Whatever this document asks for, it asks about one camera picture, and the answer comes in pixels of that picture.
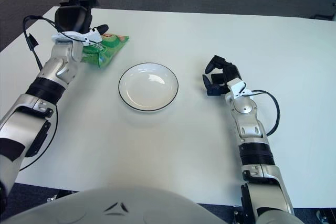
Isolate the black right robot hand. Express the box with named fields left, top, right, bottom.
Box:
left=202, top=55, right=243, bottom=97

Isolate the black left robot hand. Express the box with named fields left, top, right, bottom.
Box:
left=54, top=0, right=110, bottom=36

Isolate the green snack bag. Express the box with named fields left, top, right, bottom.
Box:
left=80, top=33, right=130, bottom=68

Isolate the white plate with black rim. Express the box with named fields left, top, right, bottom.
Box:
left=118, top=62, right=180, bottom=112

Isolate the dark floor equipment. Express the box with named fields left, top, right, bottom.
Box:
left=310, top=0, right=336, bottom=22

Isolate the grey robot torso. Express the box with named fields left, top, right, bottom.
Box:
left=0, top=186, right=336, bottom=224

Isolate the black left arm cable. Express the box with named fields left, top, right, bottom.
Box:
left=22, top=15, right=59, bottom=170

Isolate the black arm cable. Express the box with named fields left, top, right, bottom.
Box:
left=22, top=15, right=59, bottom=170
left=244, top=89, right=281, bottom=137

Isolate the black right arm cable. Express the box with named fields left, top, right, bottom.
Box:
left=244, top=89, right=281, bottom=137

